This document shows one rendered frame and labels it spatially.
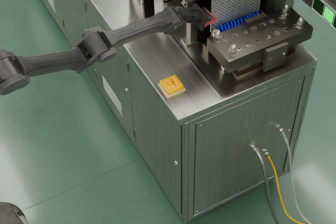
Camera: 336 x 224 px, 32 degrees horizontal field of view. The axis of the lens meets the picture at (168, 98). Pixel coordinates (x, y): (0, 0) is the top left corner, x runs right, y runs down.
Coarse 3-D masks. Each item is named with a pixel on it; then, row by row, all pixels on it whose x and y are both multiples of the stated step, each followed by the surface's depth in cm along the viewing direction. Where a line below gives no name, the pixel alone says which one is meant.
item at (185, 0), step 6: (180, 0) 230; (186, 0) 227; (192, 0) 227; (198, 0) 229; (186, 6) 228; (192, 6) 229; (186, 24) 240; (192, 24) 237; (186, 30) 243; (192, 30) 240; (186, 36) 245; (192, 36) 242; (186, 42) 244; (192, 42) 244
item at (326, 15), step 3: (324, 9) 214; (327, 9) 212; (324, 12) 214; (327, 12) 213; (330, 12) 211; (324, 15) 215; (327, 15) 213; (330, 15) 212; (333, 15) 210; (327, 18) 214; (330, 18) 212; (330, 21) 213
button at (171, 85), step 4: (172, 76) 229; (160, 80) 228; (164, 80) 228; (168, 80) 228; (172, 80) 228; (176, 80) 228; (160, 84) 228; (164, 84) 226; (168, 84) 226; (172, 84) 226; (176, 84) 226; (180, 84) 226; (164, 88) 226; (168, 88) 225; (172, 88) 225; (176, 88) 225; (180, 88) 226; (168, 92) 224; (172, 92) 226
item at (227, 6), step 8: (216, 0) 223; (224, 0) 225; (232, 0) 227; (240, 0) 230; (248, 0) 232; (256, 0) 234; (216, 8) 226; (224, 8) 228; (232, 8) 230; (240, 8) 233; (248, 8) 235; (256, 8) 238; (216, 16) 229; (224, 16) 231; (232, 16) 234; (240, 16) 236; (216, 24) 232
